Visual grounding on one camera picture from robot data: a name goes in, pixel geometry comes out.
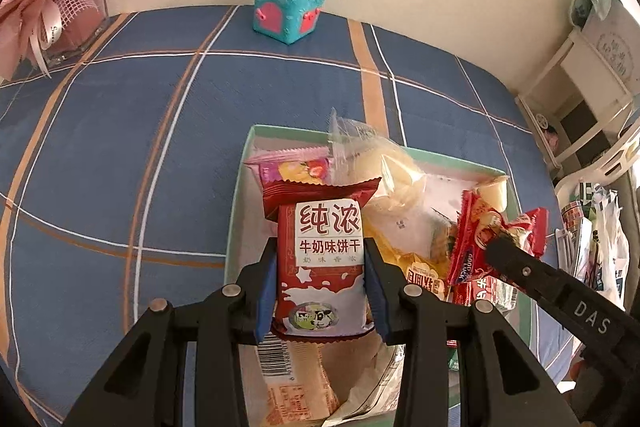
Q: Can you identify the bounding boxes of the glass vase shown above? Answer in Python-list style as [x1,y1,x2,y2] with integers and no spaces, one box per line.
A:
[30,0,111,68]

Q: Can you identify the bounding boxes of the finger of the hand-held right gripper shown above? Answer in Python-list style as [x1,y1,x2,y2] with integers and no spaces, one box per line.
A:
[482,236,571,308]

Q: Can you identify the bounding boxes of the jelly cup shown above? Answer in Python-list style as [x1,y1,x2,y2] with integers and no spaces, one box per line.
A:
[475,179,508,212]

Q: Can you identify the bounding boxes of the yellow snack packet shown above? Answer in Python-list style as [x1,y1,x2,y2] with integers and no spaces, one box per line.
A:
[361,194,453,280]

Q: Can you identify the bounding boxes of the small red white-label packet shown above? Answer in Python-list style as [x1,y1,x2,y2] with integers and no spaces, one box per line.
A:
[452,277,521,310]

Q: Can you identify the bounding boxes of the teal cardboard tray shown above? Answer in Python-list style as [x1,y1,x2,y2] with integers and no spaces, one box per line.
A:
[223,123,538,427]

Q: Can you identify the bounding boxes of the beige bread packet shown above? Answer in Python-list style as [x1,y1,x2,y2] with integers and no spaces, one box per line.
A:
[257,339,408,427]

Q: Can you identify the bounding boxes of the white plastic bag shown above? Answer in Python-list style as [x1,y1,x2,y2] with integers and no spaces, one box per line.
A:
[590,189,631,308]

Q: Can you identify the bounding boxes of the pink snack packet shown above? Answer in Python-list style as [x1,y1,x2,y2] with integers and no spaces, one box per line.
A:
[244,144,333,188]

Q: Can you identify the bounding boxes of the white printed bag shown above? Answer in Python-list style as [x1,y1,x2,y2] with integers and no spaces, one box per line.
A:
[582,2,640,95]

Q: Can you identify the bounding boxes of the clear round bun packet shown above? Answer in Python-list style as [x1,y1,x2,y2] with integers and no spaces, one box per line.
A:
[327,107,426,208]

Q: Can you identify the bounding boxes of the white shelf unit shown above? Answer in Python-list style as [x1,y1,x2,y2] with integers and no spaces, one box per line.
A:
[515,27,640,178]

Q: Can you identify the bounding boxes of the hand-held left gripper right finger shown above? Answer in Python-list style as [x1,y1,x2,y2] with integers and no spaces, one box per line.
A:
[362,237,578,427]

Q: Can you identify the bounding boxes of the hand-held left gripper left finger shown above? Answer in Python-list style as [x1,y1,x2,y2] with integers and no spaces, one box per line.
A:
[62,237,281,427]

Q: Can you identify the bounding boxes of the red cartoon snack packet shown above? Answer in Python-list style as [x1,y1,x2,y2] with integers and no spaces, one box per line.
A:
[446,189,549,288]

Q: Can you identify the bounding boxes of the teal cube box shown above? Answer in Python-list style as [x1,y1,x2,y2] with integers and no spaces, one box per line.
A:
[251,0,331,40]

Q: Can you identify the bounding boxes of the red biscuit packet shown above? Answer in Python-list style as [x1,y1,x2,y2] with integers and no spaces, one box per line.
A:
[262,177,383,343]

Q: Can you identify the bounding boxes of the orange snack packet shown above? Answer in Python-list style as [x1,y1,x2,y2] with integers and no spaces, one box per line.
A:
[405,257,448,303]

